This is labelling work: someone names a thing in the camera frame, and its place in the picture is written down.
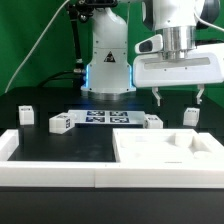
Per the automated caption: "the grey cable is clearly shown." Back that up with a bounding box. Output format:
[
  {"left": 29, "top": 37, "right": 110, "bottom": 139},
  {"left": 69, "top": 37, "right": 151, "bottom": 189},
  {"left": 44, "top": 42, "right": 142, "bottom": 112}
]
[{"left": 3, "top": 0, "right": 72, "bottom": 94}]

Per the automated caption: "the white U-shaped fence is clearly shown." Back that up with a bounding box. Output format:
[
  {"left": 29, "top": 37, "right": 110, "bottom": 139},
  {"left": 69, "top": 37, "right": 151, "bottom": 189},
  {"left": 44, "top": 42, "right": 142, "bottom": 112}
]
[{"left": 0, "top": 129, "right": 224, "bottom": 188}]

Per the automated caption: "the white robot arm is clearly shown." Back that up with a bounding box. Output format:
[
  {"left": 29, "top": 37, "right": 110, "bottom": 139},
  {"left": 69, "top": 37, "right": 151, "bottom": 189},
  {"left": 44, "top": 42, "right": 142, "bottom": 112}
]
[{"left": 79, "top": 0, "right": 224, "bottom": 100}]

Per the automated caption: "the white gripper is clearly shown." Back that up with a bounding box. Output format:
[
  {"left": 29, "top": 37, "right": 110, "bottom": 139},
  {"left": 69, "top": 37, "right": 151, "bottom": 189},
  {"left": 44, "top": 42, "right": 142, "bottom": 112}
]
[{"left": 133, "top": 34, "right": 224, "bottom": 107}]

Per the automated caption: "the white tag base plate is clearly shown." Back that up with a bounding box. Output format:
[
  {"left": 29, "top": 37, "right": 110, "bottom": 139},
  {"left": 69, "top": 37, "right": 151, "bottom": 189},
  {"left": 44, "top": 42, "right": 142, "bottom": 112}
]
[{"left": 68, "top": 110, "right": 145, "bottom": 127}]

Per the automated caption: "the black cable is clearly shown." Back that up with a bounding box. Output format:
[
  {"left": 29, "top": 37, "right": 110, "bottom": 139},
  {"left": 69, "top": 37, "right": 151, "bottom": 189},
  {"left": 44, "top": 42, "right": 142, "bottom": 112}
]
[{"left": 37, "top": 69, "right": 84, "bottom": 89}]

